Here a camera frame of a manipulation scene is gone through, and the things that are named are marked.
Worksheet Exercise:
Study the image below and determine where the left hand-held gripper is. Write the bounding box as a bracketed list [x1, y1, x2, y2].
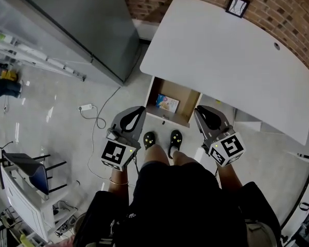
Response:
[100, 105, 147, 172]

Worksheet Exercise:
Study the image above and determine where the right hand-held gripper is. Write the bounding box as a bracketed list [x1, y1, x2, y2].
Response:
[194, 105, 247, 168]

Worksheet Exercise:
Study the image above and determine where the white wooden drawer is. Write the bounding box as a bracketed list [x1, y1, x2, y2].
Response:
[144, 76, 203, 129]

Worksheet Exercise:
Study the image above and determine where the white and blue carton box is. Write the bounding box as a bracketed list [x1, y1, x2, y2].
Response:
[156, 93, 180, 114]

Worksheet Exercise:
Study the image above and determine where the person's left forearm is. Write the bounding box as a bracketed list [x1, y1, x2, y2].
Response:
[108, 167, 130, 207]

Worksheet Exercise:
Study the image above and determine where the person's right forearm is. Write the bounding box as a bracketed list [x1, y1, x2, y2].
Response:
[216, 162, 244, 190]

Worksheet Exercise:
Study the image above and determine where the person's left black clog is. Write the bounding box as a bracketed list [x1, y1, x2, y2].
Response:
[143, 131, 156, 151]

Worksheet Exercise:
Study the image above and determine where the person's black clog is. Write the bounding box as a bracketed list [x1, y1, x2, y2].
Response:
[168, 129, 183, 160]
[143, 131, 156, 151]

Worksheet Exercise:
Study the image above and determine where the person's right black clog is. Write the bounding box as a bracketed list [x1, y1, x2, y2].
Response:
[168, 129, 183, 160]

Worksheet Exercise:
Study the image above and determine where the person's left leg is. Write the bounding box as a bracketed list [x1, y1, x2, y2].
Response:
[143, 144, 169, 168]

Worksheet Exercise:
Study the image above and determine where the person's leg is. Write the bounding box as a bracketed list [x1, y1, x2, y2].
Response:
[143, 144, 169, 168]
[173, 149, 197, 167]

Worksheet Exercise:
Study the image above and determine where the person's right leg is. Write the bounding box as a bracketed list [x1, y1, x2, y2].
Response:
[173, 149, 197, 167]

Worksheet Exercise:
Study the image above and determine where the white power strip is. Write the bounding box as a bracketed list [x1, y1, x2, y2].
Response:
[78, 103, 96, 112]

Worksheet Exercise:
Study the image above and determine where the white desk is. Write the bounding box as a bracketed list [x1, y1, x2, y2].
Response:
[139, 0, 309, 147]

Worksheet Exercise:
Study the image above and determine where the person's black clothing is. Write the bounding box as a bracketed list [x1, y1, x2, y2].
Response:
[73, 161, 282, 247]

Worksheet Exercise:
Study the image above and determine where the white metal shelf rack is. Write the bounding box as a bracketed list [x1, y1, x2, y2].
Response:
[0, 22, 87, 82]

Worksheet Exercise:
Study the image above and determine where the blue chair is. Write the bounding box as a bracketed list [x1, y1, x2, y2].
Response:
[1, 151, 68, 196]

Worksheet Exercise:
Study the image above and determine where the grey refrigerator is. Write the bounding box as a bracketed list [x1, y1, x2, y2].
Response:
[0, 0, 140, 87]

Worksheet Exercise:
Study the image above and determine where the beige waist pouch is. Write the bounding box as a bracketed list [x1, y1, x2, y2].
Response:
[244, 218, 277, 247]

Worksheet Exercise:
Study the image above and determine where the yellow container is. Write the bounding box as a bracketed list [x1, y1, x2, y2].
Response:
[0, 70, 18, 82]

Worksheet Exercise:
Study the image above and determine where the white table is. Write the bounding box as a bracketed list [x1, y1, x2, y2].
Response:
[0, 161, 81, 244]

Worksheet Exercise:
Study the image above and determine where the grey floor cable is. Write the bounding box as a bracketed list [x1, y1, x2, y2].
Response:
[78, 86, 123, 178]

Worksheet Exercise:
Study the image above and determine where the gold bracelet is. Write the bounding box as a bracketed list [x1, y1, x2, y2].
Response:
[109, 177, 130, 186]

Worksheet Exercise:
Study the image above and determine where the black picture frame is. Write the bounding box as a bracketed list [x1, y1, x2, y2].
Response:
[225, 0, 251, 19]

